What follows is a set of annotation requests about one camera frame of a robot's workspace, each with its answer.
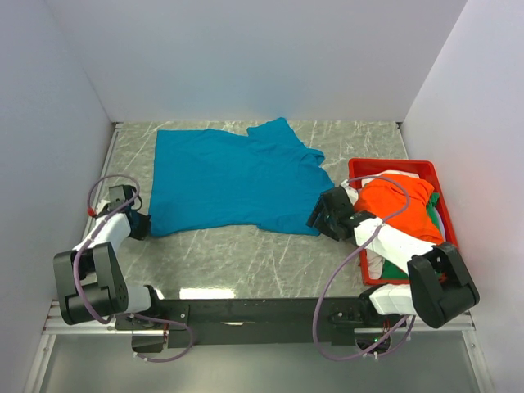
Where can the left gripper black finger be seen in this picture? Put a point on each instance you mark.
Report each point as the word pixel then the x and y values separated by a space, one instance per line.
pixel 140 222
pixel 138 234

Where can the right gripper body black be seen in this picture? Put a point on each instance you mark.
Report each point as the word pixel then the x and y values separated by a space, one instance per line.
pixel 333 219

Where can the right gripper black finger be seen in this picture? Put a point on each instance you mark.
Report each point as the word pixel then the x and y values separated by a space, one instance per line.
pixel 328 229
pixel 317 218

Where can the teal t shirt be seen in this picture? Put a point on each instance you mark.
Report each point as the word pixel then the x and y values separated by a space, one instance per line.
pixel 213 178

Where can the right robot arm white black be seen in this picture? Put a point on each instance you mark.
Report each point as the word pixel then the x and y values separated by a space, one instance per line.
pixel 440 287

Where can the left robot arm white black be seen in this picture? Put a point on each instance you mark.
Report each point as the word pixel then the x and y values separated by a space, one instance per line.
pixel 89 280

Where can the red plastic bin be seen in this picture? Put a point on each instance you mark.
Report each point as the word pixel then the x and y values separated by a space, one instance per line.
pixel 363 170

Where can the orange t shirt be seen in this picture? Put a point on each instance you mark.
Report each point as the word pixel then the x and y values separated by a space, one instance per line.
pixel 383 198

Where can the white t shirt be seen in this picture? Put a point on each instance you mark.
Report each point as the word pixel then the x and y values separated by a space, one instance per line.
pixel 375 261

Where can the green t shirt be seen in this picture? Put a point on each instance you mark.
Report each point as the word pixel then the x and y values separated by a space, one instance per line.
pixel 390 271

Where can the lavender t shirt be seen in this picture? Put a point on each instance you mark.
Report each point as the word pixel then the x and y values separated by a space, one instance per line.
pixel 440 223

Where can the black base bar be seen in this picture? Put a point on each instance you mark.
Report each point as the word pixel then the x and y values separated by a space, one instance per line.
pixel 176 323

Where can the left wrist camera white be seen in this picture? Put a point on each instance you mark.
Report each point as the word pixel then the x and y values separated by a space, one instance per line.
pixel 99 209

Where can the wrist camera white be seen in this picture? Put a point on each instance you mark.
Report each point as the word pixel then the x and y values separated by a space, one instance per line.
pixel 351 192
pixel 99 209

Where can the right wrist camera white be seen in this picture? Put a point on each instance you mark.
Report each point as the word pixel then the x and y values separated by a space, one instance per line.
pixel 351 192

